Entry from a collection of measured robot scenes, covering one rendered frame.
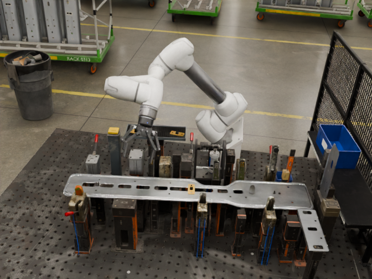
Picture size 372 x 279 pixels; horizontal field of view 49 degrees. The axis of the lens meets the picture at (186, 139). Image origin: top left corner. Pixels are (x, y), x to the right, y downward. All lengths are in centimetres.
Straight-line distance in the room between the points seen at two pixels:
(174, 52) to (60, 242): 130
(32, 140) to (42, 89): 60
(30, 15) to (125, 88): 463
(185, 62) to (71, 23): 398
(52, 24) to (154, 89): 454
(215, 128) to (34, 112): 269
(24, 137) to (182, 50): 272
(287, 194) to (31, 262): 145
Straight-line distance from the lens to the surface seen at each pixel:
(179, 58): 252
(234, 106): 281
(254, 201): 227
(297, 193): 239
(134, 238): 230
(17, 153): 456
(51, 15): 642
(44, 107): 502
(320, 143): 273
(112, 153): 258
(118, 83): 202
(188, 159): 239
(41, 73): 479
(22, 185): 295
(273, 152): 237
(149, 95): 201
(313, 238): 215
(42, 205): 275
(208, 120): 285
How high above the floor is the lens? 248
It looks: 33 degrees down
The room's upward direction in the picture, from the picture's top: 2 degrees clockwise
